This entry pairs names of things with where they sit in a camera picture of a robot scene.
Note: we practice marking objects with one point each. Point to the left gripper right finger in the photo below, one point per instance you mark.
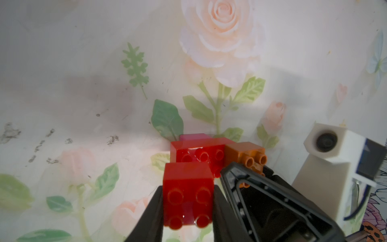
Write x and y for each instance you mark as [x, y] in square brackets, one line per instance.
[226, 226]

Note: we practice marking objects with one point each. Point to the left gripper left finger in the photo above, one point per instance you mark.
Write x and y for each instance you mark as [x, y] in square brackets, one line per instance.
[150, 226]

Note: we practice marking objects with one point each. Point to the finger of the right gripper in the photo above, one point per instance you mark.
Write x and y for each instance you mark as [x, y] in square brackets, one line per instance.
[270, 210]

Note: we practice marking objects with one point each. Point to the small red lego brick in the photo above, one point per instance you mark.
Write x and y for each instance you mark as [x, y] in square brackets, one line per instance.
[188, 193]

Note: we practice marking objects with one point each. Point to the long red lego brick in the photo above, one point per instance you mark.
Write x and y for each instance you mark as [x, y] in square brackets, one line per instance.
[210, 151]

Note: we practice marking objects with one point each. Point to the magenta lego brick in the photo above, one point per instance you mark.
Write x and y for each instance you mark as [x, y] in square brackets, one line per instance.
[187, 137]

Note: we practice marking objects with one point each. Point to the orange lego brick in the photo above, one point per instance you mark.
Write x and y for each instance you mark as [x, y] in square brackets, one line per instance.
[248, 154]

